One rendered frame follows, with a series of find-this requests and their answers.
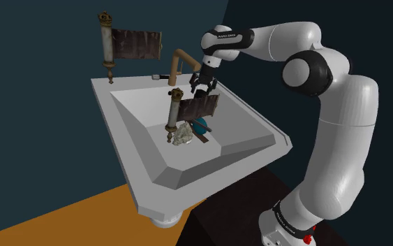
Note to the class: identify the black and silver pen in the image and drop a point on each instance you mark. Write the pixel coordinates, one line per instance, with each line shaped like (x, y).
(160, 77)

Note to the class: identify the tan tap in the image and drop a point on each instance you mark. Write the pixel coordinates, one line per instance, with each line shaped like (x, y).
(174, 64)

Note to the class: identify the crumpled white lump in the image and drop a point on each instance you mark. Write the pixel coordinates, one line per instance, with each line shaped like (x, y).
(182, 135)

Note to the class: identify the black cup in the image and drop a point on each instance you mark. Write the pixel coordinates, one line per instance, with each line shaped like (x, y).
(201, 94)

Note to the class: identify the dark scroll with marble roller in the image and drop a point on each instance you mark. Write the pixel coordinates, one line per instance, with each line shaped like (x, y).
(196, 107)
(135, 44)

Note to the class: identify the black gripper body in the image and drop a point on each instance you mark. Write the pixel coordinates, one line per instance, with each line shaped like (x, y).
(205, 73)

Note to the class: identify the dark robot stand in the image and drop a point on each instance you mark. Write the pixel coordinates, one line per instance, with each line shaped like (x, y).
(237, 211)

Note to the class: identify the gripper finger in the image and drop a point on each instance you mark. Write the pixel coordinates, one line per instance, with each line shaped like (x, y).
(212, 85)
(194, 83)

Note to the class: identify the teal ball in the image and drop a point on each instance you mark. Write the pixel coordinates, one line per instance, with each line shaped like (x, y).
(201, 123)

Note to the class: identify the brown flat strip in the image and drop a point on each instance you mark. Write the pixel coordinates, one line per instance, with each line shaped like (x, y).
(201, 138)

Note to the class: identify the dark grey stick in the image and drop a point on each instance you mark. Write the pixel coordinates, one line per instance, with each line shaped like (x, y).
(205, 128)

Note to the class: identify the white washbasin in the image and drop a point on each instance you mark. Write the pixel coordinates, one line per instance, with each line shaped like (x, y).
(237, 136)

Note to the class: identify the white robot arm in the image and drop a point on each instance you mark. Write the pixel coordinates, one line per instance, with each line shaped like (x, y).
(339, 136)

